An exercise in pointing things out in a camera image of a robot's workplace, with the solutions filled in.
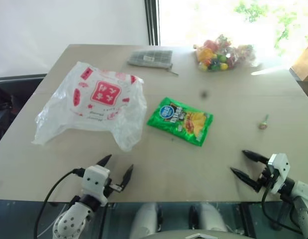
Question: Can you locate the grey mesh zipper pouch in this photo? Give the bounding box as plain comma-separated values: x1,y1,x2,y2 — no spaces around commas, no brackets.
126,49,180,77

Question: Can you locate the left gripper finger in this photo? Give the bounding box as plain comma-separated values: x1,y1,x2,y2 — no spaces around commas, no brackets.
119,164,134,192
96,154,112,168

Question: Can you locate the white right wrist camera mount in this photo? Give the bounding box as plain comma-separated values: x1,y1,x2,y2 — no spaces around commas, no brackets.
266,153,290,195

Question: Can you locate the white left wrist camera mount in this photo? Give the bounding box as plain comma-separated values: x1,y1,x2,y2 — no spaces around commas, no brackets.
81,165,112,207

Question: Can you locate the green snack packet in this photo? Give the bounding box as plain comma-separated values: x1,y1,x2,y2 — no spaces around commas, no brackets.
146,97,214,148

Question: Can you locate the white red-printed plastic bag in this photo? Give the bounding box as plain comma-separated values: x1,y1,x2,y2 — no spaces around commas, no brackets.
31,61,148,153

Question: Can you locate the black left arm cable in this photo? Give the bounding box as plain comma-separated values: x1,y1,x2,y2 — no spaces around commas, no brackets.
33,168,86,239

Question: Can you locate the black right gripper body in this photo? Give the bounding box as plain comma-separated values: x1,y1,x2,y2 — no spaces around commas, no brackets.
258,161,276,192

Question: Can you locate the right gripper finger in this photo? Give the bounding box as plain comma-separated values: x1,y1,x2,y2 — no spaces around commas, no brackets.
241,149,269,165
229,167,261,193

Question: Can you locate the silver right robot leg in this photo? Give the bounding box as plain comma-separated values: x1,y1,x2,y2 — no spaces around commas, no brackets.
197,202,229,234

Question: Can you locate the silver left robot leg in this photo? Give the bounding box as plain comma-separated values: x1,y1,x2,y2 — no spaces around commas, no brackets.
129,202,160,239

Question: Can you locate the brown cardboard box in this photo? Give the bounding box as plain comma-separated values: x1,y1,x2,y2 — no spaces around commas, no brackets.
289,40,308,82

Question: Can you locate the silver robot leg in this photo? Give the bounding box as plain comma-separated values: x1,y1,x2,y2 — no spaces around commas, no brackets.
197,202,229,234
129,202,160,239

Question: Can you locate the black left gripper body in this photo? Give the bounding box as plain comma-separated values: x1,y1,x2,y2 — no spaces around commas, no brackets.
103,177,123,199

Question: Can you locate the small wrapped lollipop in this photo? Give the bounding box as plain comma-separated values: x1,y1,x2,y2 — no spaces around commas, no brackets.
257,114,270,130

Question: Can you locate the clear bag of colourful toys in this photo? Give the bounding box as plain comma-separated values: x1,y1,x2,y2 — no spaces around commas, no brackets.
193,34,257,73

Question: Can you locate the dark window frame post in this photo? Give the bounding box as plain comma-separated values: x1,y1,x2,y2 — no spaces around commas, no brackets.
144,0,161,46

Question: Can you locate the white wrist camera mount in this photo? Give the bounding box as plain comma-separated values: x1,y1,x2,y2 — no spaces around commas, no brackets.
266,153,290,195
81,165,112,207

